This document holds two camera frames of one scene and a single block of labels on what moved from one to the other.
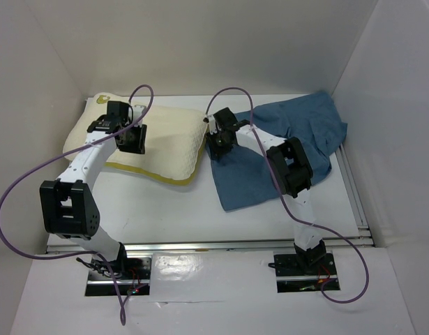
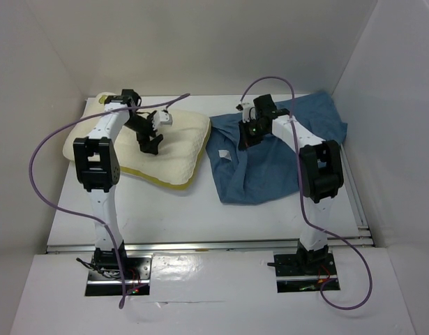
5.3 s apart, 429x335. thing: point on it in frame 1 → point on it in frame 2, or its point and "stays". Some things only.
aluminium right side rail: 355,197 stays
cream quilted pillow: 174,146 stays
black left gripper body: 134,139 → 143,128
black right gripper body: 217,139 → 252,132
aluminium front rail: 335,246 stays
